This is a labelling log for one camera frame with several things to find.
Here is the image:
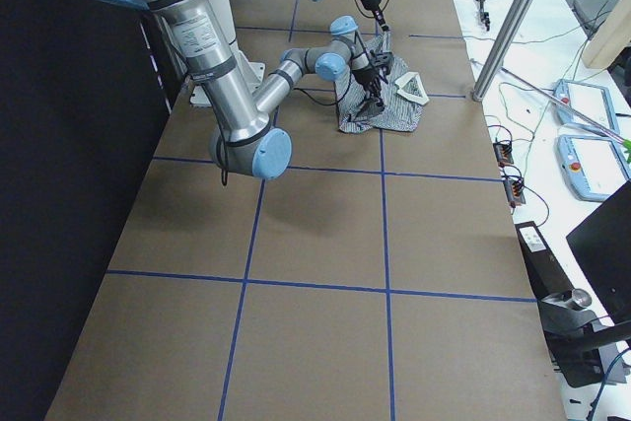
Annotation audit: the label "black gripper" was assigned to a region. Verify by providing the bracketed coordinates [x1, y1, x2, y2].
[353, 63, 386, 115]
[360, 0, 389, 32]

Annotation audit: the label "navy white striped polo shirt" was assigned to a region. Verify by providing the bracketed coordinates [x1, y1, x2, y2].
[334, 55, 429, 134]

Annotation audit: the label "orange terminal block far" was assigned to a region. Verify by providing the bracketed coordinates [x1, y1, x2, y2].
[493, 141, 514, 168]

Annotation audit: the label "orange terminal block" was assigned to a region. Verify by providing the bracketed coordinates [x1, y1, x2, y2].
[493, 141, 514, 168]
[503, 175, 526, 209]

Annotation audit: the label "orange terminal block near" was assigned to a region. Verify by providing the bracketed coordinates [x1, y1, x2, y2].
[503, 175, 526, 209]

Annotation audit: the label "metal reacher grabber tool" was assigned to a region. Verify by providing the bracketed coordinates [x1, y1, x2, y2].
[470, 59, 631, 156]

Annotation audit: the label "far blue teach pendant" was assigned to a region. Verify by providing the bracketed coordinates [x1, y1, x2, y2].
[553, 79, 619, 133]

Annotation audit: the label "blue teach pendant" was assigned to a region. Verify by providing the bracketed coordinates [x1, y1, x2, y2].
[553, 79, 619, 133]
[556, 135, 630, 202]

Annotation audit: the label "near blue teach pendant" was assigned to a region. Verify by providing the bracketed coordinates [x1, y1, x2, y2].
[556, 135, 630, 202]

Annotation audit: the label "black power box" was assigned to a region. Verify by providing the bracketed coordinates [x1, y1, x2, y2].
[515, 221, 574, 300]

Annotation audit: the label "black monitor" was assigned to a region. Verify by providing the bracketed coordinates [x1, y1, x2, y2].
[567, 183, 631, 322]

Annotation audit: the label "metal cylinder cup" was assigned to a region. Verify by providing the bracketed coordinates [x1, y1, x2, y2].
[566, 288, 593, 311]

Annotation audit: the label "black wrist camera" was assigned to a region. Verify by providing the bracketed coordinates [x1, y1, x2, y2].
[371, 50, 393, 76]

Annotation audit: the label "aluminium frame post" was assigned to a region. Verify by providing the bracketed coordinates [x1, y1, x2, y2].
[471, 0, 533, 102]

